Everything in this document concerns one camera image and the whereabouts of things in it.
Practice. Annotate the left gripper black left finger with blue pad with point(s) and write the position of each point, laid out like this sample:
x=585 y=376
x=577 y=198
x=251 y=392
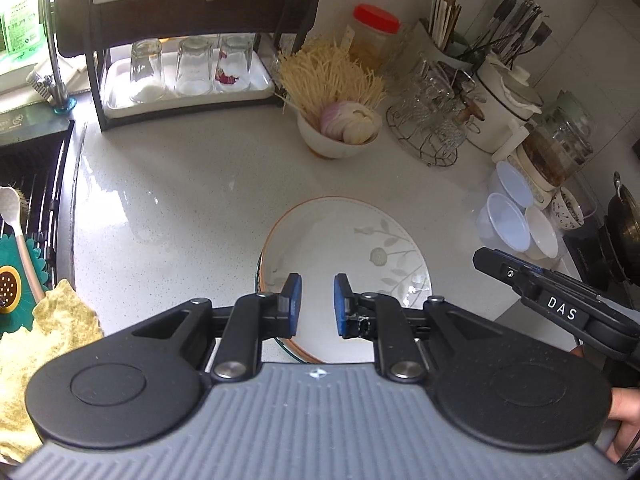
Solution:
x=252 y=320

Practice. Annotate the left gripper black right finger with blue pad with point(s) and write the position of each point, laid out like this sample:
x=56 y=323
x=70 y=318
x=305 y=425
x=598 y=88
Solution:
x=379 y=318

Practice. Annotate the clear plastic bowl front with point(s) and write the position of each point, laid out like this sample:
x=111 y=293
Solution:
x=501 y=225

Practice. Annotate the clear plastic bowl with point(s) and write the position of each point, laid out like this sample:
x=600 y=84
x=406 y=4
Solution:
x=501 y=225
x=508 y=181

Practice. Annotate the person's right hand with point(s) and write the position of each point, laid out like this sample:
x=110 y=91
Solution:
x=625 y=409

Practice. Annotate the black induction cooker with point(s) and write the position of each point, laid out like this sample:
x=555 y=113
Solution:
x=600 y=262

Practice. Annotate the white ceramic bowl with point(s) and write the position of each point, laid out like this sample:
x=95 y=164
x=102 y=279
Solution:
x=543 y=241

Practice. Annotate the dark wok with lid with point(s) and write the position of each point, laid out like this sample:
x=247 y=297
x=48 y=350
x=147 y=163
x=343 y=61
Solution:
x=623 y=221

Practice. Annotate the white floral plate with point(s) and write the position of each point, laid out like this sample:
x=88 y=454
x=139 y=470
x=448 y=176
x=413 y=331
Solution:
x=320 y=238

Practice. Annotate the floral bowl with tea leaves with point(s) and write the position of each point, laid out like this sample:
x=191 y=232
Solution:
x=566 y=211

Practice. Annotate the cream kettle base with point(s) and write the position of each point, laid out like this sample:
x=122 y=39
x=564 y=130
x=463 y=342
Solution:
x=542 y=190

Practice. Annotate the glass tea kettle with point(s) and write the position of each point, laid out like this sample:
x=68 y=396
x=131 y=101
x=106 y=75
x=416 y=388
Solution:
x=559 y=144

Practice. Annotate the white bowl with noodles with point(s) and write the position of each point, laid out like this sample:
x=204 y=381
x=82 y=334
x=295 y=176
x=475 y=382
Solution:
x=328 y=148

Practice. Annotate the garlic bulb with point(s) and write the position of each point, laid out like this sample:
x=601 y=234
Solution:
x=361 y=124

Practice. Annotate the yellow dish cloth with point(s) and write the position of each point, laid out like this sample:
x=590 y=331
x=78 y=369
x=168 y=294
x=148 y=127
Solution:
x=62 y=323

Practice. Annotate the purple onion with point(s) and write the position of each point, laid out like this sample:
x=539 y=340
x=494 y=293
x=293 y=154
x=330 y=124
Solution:
x=336 y=118

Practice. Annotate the white pot with lid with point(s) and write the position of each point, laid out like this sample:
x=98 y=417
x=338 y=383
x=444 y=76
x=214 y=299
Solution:
x=507 y=101

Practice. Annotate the green sunflower sink strainer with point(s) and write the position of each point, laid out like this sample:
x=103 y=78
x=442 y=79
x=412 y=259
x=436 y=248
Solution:
x=17 y=300

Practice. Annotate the dried noodle bundle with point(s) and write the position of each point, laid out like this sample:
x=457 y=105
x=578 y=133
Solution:
x=322 y=73

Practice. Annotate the drinking glass middle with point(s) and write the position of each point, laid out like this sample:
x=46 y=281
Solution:
x=193 y=67

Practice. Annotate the drinking glass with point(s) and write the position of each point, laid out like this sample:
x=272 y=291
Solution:
x=232 y=72
x=146 y=71
x=193 y=67

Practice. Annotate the drinking glass right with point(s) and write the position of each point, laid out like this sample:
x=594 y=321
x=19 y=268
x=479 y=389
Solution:
x=232 y=72

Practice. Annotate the drinking glass left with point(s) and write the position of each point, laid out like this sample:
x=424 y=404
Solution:
x=146 y=71

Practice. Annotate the beige spoon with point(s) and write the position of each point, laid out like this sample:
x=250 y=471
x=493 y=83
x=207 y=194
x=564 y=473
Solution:
x=10 y=210

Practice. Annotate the green utensil holder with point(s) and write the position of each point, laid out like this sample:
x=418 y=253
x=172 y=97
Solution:
x=449 y=56

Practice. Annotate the red lid plastic jar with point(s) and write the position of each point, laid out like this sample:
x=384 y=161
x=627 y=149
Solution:
x=370 y=34

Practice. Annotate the chrome faucet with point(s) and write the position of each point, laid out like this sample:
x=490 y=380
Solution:
x=51 y=88

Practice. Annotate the chopsticks bundle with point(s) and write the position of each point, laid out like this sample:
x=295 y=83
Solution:
x=443 y=20

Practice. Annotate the dark dish rack shelf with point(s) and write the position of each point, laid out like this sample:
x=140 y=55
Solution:
x=103 y=31

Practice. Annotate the wire glass rack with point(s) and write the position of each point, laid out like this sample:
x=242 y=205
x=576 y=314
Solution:
x=430 y=119

